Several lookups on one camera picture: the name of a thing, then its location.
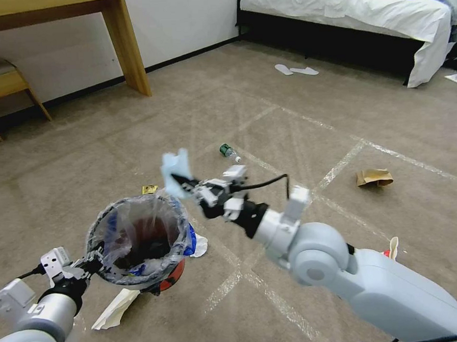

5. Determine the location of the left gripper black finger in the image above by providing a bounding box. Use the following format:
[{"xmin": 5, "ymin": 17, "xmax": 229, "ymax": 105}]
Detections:
[
  {"xmin": 78, "ymin": 244, "xmax": 107, "ymax": 269},
  {"xmin": 69, "ymin": 263, "xmax": 103, "ymax": 282}
]

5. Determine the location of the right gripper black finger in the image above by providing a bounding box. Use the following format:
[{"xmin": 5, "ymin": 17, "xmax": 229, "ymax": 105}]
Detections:
[
  {"xmin": 180, "ymin": 182, "xmax": 217, "ymax": 208},
  {"xmin": 170, "ymin": 170, "xmax": 231, "ymax": 190}
]

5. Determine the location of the pale blue tissue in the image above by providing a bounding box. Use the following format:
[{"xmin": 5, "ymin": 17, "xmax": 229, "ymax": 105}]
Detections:
[{"xmin": 160, "ymin": 147, "xmax": 195, "ymax": 200}]

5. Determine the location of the black mesh bin clear liner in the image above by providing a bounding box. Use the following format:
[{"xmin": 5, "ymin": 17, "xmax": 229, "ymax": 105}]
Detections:
[{"xmin": 83, "ymin": 194, "xmax": 194, "ymax": 298}]

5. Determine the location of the green label plastic bottle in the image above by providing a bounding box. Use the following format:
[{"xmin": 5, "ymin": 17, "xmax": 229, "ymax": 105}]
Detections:
[{"xmin": 218, "ymin": 142, "xmax": 243, "ymax": 165}]

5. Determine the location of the blue and white plastic bag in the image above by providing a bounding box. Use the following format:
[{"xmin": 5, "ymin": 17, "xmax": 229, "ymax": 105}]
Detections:
[{"xmin": 182, "ymin": 221, "xmax": 211, "ymax": 259}]

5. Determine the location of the crumpled white paper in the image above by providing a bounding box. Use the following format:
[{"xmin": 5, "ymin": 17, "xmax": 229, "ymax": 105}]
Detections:
[{"xmin": 89, "ymin": 288, "xmax": 141, "ymax": 332}]

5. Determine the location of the red round container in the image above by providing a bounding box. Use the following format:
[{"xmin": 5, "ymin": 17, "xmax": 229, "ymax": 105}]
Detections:
[{"xmin": 158, "ymin": 257, "xmax": 188, "ymax": 293}]

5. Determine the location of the crumpled brown paper bag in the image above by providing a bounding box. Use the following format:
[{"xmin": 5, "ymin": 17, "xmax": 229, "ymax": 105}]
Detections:
[{"xmin": 353, "ymin": 168, "xmax": 394, "ymax": 190}]

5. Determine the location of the white slipper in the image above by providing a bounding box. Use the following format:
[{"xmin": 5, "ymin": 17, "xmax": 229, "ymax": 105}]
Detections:
[
  {"xmin": 290, "ymin": 65, "xmax": 319, "ymax": 78},
  {"xmin": 274, "ymin": 62, "xmax": 295, "ymax": 77}
]

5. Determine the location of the cream and red wrapper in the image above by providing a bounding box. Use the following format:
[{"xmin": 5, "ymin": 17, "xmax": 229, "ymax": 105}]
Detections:
[{"xmin": 380, "ymin": 236, "xmax": 401, "ymax": 262}]

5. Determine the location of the wooden desk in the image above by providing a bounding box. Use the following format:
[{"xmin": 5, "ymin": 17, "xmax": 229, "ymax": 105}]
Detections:
[{"xmin": 0, "ymin": 0, "xmax": 153, "ymax": 104}]

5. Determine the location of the wooden chair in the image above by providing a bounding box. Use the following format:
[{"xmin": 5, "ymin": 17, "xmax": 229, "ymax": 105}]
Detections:
[{"xmin": 0, "ymin": 56, "xmax": 54, "ymax": 142}]

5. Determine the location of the bed with white sheet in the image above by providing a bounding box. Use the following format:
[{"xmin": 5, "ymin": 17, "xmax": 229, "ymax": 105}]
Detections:
[{"xmin": 236, "ymin": 0, "xmax": 457, "ymax": 98}]

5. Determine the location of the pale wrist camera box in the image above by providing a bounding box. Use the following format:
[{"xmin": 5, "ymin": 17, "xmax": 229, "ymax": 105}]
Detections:
[
  {"xmin": 222, "ymin": 165, "xmax": 249, "ymax": 187},
  {"xmin": 38, "ymin": 246, "xmax": 73, "ymax": 282}
]

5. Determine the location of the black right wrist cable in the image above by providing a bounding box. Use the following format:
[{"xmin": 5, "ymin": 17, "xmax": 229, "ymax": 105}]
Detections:
[{"xmin": 235, "ymin": 173, "xmax": 292, "ymax": 204}]

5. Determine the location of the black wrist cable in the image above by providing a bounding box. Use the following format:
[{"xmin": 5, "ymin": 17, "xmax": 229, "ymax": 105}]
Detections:
[
  {"xmin": 235, "ymin": 173, "xmax": 292, "ymax": 204},
  {"xmin": 16, "ymin": 266, "xmax": 43, "ymax": 280}
]

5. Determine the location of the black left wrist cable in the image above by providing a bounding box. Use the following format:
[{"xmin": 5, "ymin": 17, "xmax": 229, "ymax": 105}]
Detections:
[{"xmin": 16, "ymin": 266, "xmax": 43, "ymax": 280}]

